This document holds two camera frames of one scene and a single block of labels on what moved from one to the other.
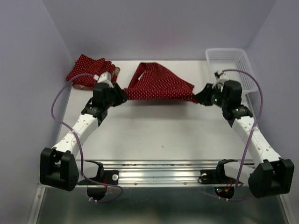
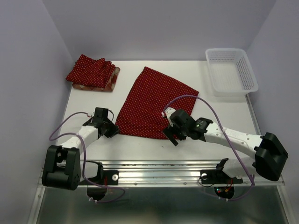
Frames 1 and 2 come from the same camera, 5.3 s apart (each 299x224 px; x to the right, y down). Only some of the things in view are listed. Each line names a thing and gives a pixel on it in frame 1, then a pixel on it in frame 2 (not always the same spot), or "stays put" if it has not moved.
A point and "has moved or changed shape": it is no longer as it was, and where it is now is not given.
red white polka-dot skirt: x=84 y=71 stays put
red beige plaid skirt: x=115 y=75 stays put
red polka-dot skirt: x=152 y=81 has moved or changed shape
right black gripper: x=202 y=97 to x=170 y=130
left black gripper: x=120 y=96 to x=113 y=131
